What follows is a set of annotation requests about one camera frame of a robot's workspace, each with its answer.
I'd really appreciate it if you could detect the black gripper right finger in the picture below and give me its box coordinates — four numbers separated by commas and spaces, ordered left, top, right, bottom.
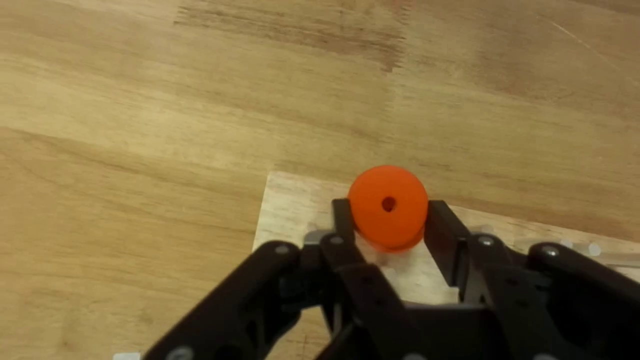
422, 200, 640, 360

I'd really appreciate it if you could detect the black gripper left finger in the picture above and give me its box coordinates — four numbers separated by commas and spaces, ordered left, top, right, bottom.
142, 198, 428, 360

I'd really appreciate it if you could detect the wooden peg board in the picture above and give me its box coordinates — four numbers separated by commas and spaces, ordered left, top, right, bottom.
254, 172, 640, 303

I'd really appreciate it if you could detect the orange disc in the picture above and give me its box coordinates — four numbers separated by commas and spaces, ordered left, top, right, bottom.
348, 164, 428, 252

